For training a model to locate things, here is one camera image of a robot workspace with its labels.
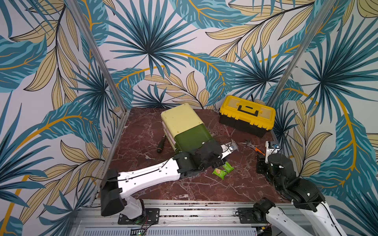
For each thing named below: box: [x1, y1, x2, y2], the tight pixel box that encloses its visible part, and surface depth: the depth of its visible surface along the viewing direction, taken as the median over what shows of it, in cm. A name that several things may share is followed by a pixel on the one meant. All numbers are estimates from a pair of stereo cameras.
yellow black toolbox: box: [219, 94, 276, 139], surface depth 100 cm
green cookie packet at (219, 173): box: [212, 168, 227, 180], surface depth 89 cm
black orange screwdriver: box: [156, 134, 166, 153], surface depth 102 cm
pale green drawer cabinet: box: [160, 102, 215, 152], surface depth 87 cm
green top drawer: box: [174, 123, 216, 153], surface depth 84 cm
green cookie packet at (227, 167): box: [221, 161, 235, 174], surface depth 92 cm
